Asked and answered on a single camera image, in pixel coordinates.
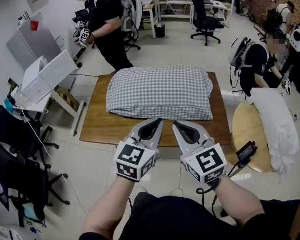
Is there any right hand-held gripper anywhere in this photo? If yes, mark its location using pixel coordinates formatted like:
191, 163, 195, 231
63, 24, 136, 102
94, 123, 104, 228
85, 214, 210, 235
172, 120, 228, 185

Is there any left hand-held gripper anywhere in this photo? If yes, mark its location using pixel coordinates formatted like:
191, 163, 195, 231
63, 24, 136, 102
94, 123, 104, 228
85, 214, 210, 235
114, 117, 165, 183

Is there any grey checked pillowcase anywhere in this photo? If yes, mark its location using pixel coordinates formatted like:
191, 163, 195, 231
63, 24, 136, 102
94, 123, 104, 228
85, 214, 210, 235
106, 64, 215, 122

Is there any person's left forearm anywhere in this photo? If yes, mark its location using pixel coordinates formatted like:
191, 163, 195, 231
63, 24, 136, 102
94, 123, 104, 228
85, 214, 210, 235
83, 175, 138, 235

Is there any person's right forearm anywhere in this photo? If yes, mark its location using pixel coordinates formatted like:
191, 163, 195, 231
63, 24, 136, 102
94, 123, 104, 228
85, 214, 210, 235
212, 175, 267, 227

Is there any white pillow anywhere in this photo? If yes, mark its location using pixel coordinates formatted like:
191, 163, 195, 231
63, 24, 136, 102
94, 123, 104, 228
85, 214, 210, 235
249, 87, 300, 182

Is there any silver wristwatch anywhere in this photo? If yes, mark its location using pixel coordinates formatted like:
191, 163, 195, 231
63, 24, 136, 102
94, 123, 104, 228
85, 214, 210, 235
213, 175, 227, 187

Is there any person's black clothing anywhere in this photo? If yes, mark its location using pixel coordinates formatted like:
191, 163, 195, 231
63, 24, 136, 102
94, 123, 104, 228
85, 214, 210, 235
79, 192, 300, 240

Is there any white side table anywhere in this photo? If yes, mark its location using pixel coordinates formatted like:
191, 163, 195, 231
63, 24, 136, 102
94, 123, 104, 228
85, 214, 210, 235
13, 91, 87, 137

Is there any yellow black striped box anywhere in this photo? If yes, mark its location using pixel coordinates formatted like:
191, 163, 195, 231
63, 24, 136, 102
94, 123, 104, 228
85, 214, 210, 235
55, 86, 80, 113

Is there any white humanoid machine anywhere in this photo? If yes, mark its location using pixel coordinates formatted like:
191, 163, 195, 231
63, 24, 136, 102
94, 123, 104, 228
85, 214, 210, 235
229, 31, 291, 97

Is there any white round backpack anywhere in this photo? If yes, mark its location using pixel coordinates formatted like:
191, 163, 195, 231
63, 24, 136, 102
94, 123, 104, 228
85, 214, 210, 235
227, 37, 253, 66
289, 25, 300, 54

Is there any black waste bin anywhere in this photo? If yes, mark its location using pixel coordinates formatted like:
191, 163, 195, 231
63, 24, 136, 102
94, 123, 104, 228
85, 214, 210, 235
154, 23, 166, 39

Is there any white open box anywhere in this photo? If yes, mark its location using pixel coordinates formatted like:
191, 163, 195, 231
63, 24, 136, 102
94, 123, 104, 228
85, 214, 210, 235
21, 49, 78, 105

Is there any grey backpack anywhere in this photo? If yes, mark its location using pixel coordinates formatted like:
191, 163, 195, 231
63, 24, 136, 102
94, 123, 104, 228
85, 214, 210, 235
114, 0, 143, 32

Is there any white desk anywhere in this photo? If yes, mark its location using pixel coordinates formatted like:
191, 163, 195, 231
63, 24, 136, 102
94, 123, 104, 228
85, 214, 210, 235
139, 2, 158, 39

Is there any white shelf rack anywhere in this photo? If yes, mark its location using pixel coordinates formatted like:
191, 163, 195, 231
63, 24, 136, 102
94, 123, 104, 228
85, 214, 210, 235
156, 0, 237, 24

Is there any black mesh chair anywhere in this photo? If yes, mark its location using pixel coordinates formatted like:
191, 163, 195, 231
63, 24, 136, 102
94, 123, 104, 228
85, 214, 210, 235
0, 141, 71, 229
0, 105, 60, 160

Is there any white fridge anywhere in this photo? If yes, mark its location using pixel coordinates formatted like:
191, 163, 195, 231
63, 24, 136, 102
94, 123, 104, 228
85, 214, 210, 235
6, 18, 62, 71

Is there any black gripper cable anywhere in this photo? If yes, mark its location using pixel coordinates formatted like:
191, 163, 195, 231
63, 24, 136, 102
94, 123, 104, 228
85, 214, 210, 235
196, 158, 241, 219

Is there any black device on cable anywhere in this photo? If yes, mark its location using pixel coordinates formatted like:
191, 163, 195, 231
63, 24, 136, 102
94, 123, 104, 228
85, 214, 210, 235
236, 140, 258, 169

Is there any white cable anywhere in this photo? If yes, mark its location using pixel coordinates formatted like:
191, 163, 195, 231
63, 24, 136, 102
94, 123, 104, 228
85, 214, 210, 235
19, 108, 69, 180

